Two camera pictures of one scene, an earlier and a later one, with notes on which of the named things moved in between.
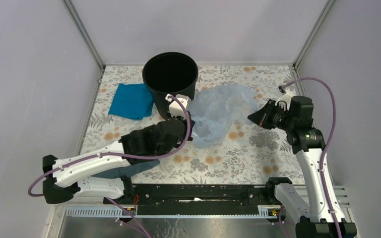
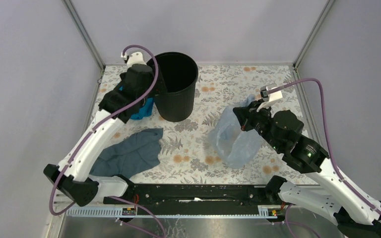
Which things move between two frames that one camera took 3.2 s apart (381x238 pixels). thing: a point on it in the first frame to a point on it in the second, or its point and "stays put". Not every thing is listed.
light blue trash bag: (212, 109) to (235, 147)
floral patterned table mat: (252, 153) stays put
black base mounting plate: (200, 199) stays put
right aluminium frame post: (326, 9) stays put
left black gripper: (192, 123) to (123, 76)
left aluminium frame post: (85, 33) stays put
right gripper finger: (264, 117) to (242, 114)
